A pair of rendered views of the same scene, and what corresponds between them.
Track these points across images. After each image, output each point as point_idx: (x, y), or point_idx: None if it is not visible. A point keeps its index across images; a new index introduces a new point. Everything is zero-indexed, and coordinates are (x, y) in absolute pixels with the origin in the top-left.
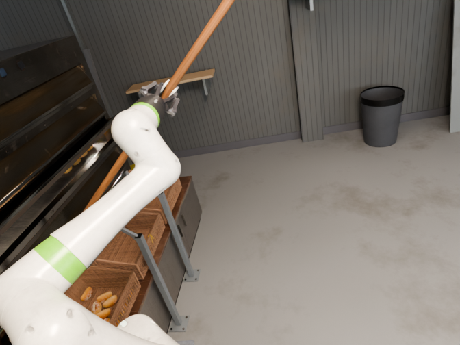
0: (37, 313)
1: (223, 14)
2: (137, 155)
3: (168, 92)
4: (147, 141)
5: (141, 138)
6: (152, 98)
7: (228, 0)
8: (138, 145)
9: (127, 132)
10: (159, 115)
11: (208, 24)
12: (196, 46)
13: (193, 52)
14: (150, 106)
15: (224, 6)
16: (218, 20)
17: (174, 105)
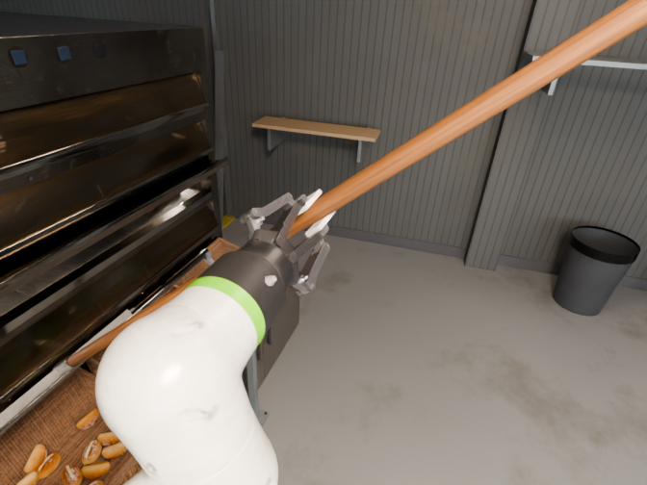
0: None
1: (518, 98)
2: (151, 471)
3: (309, 219)
4: (194, 447)
5: (176, 441)
6: (265, 268)
7: (552, 66)
8: (162, 455)
9: (134, 419)
10: (268, 324)
11: (467, 109)
12: (414, 150)
13: (401, 160)
14: (247, 302)
15: (531, 79)
16: (497, 107)
17: (313, 268)
